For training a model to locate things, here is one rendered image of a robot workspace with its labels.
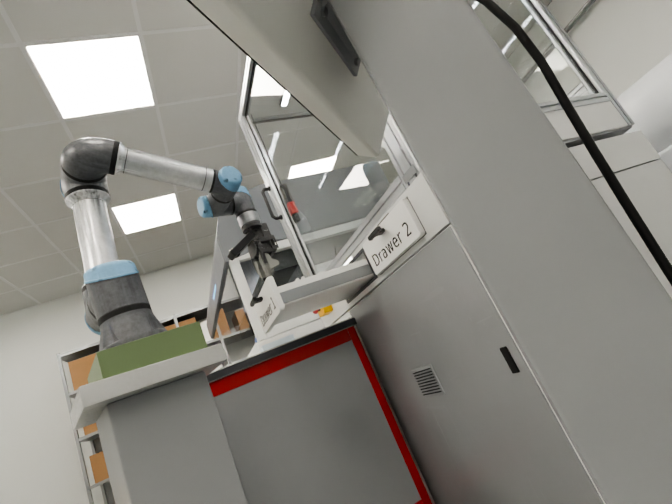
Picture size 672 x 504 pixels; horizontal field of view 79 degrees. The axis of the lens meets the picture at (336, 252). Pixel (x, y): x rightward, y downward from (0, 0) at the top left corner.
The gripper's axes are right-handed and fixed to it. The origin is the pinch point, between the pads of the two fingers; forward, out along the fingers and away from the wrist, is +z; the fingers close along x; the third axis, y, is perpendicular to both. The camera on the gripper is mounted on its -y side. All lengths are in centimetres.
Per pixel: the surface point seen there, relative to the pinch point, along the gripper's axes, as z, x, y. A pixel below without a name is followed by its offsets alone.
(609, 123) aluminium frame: 1, -74, 101
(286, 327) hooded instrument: 6, 72, 33
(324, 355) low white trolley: 30.6, 6.0, 12.4
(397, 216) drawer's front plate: 8, -48, 20
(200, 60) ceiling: -182, 74, 48
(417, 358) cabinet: 44, -23, 26
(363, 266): 10.8, -20.1, 24.2
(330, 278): 11.1, -18.2, 11.9
